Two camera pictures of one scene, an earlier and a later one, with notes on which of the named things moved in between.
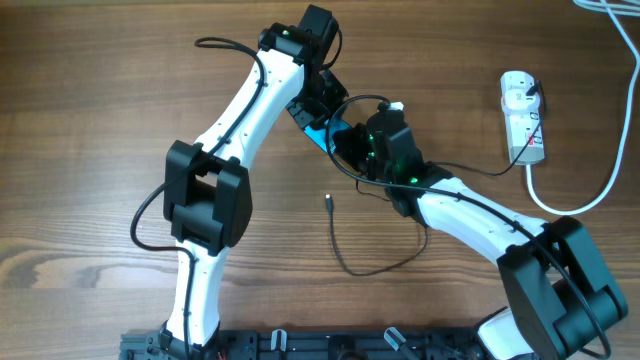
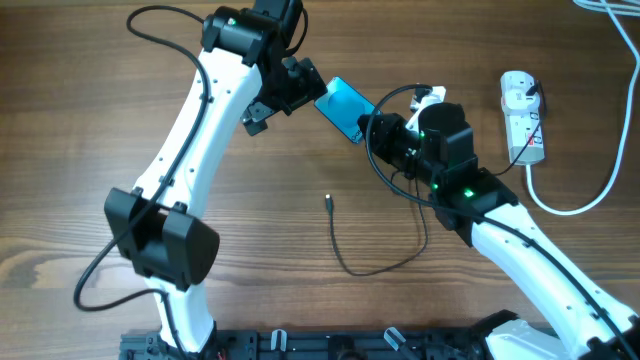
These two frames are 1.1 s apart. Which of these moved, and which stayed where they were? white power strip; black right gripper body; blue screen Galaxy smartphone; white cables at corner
Moved: black right gripper body; blue screen Galaxy smartphone
Stayed: white cables at corner; white power strip
